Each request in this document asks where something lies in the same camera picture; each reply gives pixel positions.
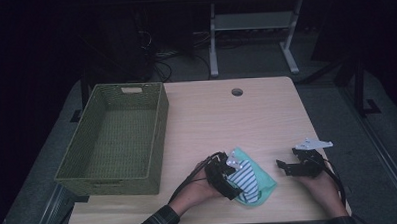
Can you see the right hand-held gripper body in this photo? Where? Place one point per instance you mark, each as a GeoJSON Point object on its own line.
{"type": "Point", "coordinates": [310, 161]}

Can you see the mint green striped child's garment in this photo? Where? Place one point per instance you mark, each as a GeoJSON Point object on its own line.
{"type": "Point", "coordinates": [252, 180]}

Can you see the white metal stand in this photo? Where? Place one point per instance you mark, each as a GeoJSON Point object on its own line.
{"type": "Point", "coordinates": [251, 21]}

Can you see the green woven basket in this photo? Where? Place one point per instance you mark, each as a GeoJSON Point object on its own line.
{"type": "Point", "coordinates": [117, 141]}

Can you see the black metal stand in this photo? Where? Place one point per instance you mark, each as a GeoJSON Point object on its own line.
{"type": "Point", "coordinates": [361, 89]}

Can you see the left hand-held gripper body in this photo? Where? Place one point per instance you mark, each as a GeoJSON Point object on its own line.
{"type": "Point", "coordinates": [218, 173]}

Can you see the person's left hand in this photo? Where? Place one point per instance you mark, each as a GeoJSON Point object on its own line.
{"type": "Point", "coordinates": [195, 188]}

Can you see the person's right hand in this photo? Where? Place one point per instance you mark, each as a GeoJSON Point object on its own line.
{"type": "Point", "coordinates": [322, 191]}

